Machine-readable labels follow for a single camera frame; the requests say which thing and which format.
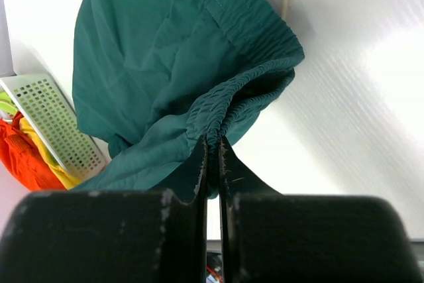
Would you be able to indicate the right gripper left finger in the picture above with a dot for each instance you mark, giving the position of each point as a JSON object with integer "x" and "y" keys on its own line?
{"x": 157, "y": 235}

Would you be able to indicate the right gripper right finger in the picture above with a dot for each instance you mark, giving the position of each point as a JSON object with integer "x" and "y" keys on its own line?
{"x": 271, "y": 237}

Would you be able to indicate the teal green shorts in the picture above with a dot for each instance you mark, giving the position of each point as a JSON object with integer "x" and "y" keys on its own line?
{"x": 152, "y": 77}

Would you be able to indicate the yellow shorts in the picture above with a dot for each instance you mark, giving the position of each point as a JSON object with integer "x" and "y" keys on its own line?
{"x": 68, "y": 181}

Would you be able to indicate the orange shorts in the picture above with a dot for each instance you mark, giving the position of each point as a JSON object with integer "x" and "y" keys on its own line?
{"x": 22, "y": 159}

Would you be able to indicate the white plastic basket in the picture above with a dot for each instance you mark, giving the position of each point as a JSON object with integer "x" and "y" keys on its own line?
{"x": 44, "y": 106}

